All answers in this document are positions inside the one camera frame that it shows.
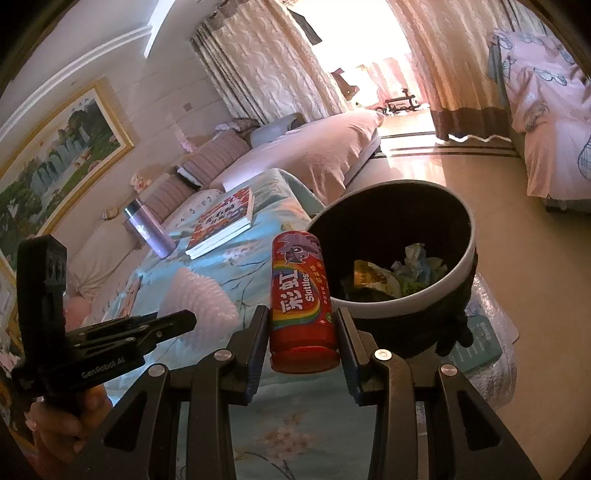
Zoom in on beige curtain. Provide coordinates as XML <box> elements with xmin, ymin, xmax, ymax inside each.
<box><xmin>386</xmin><ymin>0</ymin><xmax>551</xmax><ymax>142</ymax></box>
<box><xmin>190</xmin><ymin>1</ymin><xmax>348</xmax><ymax>124</ymax></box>

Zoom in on teal floral tablecloth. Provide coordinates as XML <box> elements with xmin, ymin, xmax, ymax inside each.
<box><xmin>82</xmin><ymin>168</ymin><xmax>417</xmax><ymax>480</ymax></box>

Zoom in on left hand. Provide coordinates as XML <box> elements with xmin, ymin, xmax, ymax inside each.
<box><xmin>28</xmin><ymin>385</ymin><xmax>112</xmax><ymax>479</ymax></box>

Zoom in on gold framed landscape painting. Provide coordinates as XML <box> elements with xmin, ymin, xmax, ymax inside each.
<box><xmin>1</xmin><ymin>80</ymin><xmax>134</xmax><ymax>279</ymax></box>

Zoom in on white black trash bin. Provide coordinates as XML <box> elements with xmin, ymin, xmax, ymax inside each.
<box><xmin>308</xmin><ymin>180</ymin><xmax>478</xmax><ymax>358</ymax></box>

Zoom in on white paper cupcake liners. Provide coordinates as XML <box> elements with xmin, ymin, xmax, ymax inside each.
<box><xmin>158</xmin><ymin>267</ymin><xmax>242</xmax><ymax>353</ymax></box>

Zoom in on red Skittles can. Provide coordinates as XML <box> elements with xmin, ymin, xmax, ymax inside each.
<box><xmin>270</xmin><ymin>231</ymin><xmax>339</xmax><ymax>375</ymax></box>

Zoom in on orange red picture book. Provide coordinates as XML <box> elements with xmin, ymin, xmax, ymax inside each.
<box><xmin>185</xmin><ymin>186</ymin><xmax>254</xmax><ymax>259</ymax></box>

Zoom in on right beige curtain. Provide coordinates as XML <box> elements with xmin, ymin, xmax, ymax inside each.
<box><xmin>386</xmin><ymin>0</ymin><xmax>551</xmax><ymax>142</ymax></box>

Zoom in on left beige curtain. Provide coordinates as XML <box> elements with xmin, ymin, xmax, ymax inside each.
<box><xmin>190</xmin><ymin>1</ymin><xmax>348</xmax><ymax>124</ymax></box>

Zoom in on beige sofa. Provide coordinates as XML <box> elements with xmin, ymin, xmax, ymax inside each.
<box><xmin>67</xmin><ymin>109</ymin><xmax>384</xmax><ymax>302</ymax></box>

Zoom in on small plush toy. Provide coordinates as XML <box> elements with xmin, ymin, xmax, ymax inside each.
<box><xmin>129</xmin><ymin>172</ymin><xmax>152</xmax><ymax>194</ymax></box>

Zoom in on purple thermos bottle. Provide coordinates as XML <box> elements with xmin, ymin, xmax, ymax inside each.
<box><xmin>124</xmin><ymin>199</ymin><xmax>176</xmax><ymax>259</ymax></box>

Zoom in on yellow snack wrapper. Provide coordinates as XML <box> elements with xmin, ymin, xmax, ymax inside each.
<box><xmin>353</xmin><ymin>260</ymin><xmax>402</xmax><ymax>299</ymax></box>

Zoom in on pink heart pattern quilt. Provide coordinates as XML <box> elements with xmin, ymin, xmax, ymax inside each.
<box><xmin>488</xmin><ymin>29</ymin><xmax>590</xmax><ymax>209</ymax></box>

